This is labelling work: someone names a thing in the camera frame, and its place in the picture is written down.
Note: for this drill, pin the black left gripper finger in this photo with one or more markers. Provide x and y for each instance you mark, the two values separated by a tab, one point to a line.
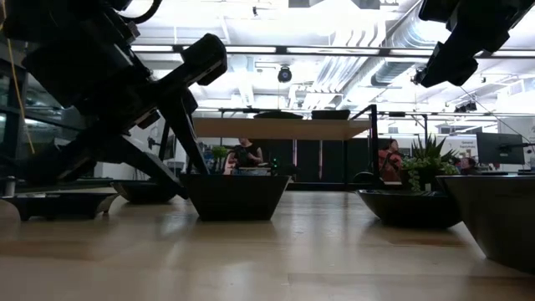
142	165
184	134

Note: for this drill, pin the black wavy square plate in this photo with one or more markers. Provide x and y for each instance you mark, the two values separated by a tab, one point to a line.
236	198
330	115
501	217
138	194

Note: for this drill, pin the small black square plate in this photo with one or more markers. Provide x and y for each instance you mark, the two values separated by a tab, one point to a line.
58	205

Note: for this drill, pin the black leaf shaped plate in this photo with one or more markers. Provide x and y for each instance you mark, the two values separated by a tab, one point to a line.
411	209
278	115

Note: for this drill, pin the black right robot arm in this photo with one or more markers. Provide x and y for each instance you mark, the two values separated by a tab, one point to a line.
460	8

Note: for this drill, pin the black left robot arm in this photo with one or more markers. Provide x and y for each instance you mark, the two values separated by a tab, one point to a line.
50	21

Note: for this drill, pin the green background plant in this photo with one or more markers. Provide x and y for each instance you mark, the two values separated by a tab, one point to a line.
219	152

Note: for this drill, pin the person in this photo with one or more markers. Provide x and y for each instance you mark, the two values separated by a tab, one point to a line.
469	165
388	161
246	156

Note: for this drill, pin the wooden shelf riser black legs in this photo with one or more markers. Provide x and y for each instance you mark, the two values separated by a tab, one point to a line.
276	129

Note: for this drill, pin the black computer monitor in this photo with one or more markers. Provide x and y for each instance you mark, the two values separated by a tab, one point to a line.
499	148

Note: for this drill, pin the small green potted plant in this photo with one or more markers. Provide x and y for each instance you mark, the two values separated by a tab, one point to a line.
426	165

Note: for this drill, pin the black background partition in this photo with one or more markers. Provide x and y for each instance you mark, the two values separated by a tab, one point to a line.
309	161

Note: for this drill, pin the black overhead rig bar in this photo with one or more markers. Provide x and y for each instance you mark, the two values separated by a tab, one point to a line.
284	50

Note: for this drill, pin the black overhead camera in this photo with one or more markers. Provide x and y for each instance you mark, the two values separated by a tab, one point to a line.
284	74

